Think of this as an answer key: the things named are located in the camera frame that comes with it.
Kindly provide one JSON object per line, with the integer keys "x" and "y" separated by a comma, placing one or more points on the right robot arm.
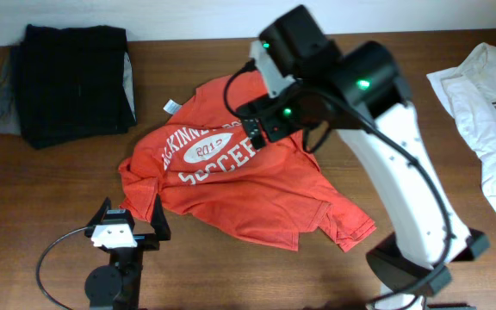
{"x": 363, "y": 97}

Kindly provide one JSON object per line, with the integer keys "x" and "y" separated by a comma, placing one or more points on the folded black garment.
{"x": 73, "y": 83}

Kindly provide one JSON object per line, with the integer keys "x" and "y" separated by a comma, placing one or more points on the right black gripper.
{"x": 256, "y": 127}

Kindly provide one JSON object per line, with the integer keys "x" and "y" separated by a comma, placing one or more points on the folded grey garment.
{"x": 9, "y": 118}

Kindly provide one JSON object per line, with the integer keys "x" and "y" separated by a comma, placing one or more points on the red orange t-shirt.
{"x": 201, "y": 163}

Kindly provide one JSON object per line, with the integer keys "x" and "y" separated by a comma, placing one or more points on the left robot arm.
{"x": 116, "y": 285}

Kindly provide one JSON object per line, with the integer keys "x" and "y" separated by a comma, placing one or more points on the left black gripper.
{"x": 145, "y": 241}

